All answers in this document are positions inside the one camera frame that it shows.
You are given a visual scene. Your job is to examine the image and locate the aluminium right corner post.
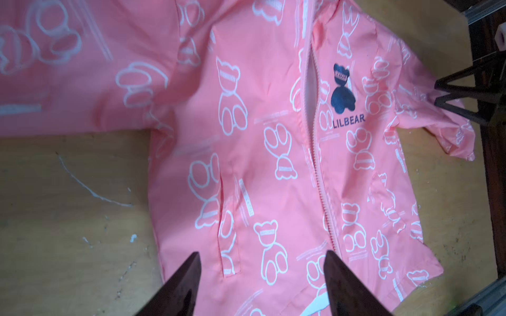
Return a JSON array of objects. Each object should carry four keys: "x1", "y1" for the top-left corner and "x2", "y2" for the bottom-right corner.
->
[{"x1": 463, "y1": 0, "x2": 505, "y2": 26}]

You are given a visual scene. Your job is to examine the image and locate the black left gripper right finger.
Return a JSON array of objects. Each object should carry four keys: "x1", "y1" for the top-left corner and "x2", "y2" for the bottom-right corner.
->
[{"x1": 324, "y1": 250, "x2": 391, "y2": 316}]

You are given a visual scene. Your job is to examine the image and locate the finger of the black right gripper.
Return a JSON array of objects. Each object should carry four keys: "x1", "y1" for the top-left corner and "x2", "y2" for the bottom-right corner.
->
[
  {"x1": 434, "y1": 93, "x2": 506, "y2": 127},
  {"x1": 434, "y1": 51, "x2": 505, "y2": 95}
]

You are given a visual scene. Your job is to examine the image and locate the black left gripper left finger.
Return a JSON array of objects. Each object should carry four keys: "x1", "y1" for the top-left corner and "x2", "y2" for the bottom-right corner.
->
[{"x1": 135, "y1": 251, "x2": 202, "y2": 316}]

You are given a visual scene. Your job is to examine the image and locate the aluminium front rail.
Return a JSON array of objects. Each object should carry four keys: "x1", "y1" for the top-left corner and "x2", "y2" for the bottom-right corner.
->
[{"x1": 447, "y1": 277, "x2": 506, "y2": 316}]

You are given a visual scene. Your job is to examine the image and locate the pink printed jacket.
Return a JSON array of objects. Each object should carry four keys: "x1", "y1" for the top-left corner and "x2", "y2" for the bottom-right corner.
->
[{"x1": 1, "y1": 1, "x2": 475, "y2": 315}]

